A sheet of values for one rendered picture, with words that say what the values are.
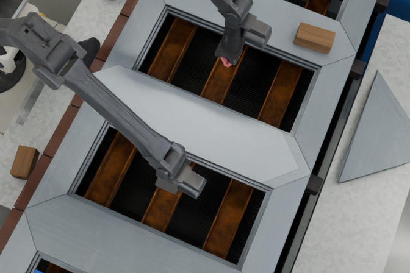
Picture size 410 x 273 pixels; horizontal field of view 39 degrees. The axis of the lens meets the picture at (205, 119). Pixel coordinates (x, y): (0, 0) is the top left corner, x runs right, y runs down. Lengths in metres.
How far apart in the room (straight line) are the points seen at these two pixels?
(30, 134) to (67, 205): 0.37
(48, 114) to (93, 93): 0.74
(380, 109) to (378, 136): 0.09
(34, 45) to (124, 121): 0.27
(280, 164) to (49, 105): 0.82
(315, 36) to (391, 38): 0.35
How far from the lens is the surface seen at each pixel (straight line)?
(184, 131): 1.82
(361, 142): 1.96
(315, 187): 1.90
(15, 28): 1.32
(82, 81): 1.33
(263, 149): 1.82
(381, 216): 1.96
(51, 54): 1.31
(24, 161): 1.98
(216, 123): 1.83
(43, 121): 2.07
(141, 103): 1.86
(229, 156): 1.80
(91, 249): 1.76
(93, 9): 2.22
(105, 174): 1.97
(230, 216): 1.93
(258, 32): 1.58
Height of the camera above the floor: 2.58
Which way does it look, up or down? 70 degrees down
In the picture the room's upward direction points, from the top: 6 degrees clockwise
